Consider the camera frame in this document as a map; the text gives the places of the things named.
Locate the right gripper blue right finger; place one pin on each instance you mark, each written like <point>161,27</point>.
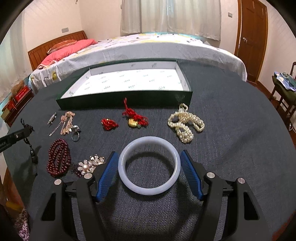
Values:
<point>208,188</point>

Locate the white window curtain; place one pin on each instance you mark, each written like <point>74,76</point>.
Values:
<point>199,18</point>

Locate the red tassel knot pendant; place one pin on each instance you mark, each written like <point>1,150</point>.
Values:
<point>134,120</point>

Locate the pearl flower brooch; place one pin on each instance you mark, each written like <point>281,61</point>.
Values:
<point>88,166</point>

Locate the white jade bangle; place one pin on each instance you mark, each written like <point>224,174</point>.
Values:
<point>149,165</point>

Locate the wooden headboard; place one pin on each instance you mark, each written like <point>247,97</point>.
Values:
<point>38,54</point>

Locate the rose gold chain jewelry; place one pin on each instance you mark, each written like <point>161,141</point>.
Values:
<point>67,119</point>

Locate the wooden chair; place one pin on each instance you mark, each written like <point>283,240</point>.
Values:
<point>289,106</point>

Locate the green jewelry tray box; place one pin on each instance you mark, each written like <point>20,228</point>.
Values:
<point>151,83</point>

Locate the silver bar brooch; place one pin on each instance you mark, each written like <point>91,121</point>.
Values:
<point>52,118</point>

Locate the red boxes on nightstand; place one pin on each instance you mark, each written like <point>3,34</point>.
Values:
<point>13,108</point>

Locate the bed with patterned sheet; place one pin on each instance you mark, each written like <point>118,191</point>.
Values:
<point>137,47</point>

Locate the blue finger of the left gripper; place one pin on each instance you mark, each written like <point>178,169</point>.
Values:
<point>11,139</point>

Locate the pile of clothes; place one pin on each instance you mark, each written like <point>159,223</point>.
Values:
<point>284,85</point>

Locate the pink pillow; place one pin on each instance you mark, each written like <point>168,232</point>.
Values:
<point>67,51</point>

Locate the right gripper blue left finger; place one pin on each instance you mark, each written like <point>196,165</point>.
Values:
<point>91,188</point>

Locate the brown wooden door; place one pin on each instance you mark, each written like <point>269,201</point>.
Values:
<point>252,36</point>

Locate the wall outlet plate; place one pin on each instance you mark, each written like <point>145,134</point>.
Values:
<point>65,29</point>

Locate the dark green table cloth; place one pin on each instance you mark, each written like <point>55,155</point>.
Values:
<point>229,127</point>

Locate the brown striped pillow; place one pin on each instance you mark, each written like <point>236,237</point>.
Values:
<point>61,45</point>

